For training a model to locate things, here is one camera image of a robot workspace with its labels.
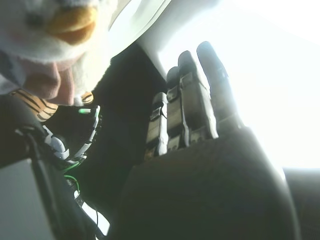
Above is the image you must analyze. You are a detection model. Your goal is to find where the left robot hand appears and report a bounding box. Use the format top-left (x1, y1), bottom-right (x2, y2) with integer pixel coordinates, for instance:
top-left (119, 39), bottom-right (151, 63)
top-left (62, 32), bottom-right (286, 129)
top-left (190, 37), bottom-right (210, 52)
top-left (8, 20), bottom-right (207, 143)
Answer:
top-left (0, 40), bottom-right (301, 240)

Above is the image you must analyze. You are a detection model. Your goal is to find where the grey white penguin plush toy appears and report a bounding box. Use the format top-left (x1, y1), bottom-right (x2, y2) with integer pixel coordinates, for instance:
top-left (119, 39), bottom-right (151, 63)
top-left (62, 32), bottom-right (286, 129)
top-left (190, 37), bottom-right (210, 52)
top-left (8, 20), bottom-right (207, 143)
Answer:
top-left (0, 0), bottom-right (114, 106)

